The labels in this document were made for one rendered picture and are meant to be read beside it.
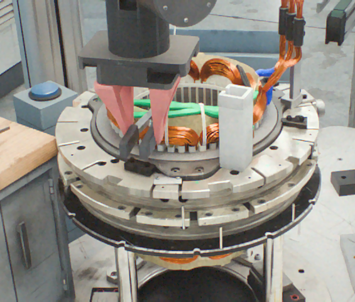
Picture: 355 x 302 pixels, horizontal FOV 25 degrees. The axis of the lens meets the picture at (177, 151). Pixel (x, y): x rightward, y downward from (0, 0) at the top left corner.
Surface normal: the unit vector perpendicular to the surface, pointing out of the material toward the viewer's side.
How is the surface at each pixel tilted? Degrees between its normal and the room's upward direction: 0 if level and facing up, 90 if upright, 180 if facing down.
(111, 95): 111
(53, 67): 90
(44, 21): 90
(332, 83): 0
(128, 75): 90
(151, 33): 90
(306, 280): 0
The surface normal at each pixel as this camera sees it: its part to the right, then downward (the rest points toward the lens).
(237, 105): -0.44, 0.47
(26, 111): -0.71, 0.38
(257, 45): -0.15, 0.51
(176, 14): 0.47, 0.44
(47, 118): 0.71, 0.33
